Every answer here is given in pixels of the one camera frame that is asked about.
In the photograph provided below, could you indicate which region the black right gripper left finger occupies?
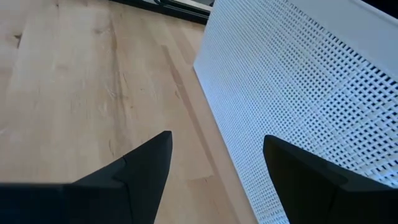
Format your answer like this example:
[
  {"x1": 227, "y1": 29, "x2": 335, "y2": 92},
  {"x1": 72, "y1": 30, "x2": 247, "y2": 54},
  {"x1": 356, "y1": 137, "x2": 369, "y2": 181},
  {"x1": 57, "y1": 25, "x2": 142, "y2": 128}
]
[{"x1": 0, "y1": 130, "x2": 174, "y2": 224}]

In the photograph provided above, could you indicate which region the black table edge rail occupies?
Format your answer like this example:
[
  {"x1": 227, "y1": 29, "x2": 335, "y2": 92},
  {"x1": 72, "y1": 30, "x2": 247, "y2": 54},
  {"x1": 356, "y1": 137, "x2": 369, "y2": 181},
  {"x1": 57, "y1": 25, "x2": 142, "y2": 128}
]
[{"x1": 108, "y1": 0, "x2": 216, "y2": 26}]

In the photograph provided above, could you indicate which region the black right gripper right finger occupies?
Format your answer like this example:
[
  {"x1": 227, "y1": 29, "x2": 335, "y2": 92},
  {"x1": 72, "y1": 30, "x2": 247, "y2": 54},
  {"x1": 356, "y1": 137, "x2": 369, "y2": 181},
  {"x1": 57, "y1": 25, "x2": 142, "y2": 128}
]
[{"x1": 262, "y1": 134, "x2": 398, "y2": 224}]

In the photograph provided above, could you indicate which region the white perforated basket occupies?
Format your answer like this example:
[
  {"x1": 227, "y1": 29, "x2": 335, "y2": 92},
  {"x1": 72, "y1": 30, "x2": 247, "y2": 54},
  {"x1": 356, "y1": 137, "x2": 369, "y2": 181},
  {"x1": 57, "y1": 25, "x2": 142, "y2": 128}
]
[{"x1": 192, "y1": 0, "x2": 398, "y2": 224}]

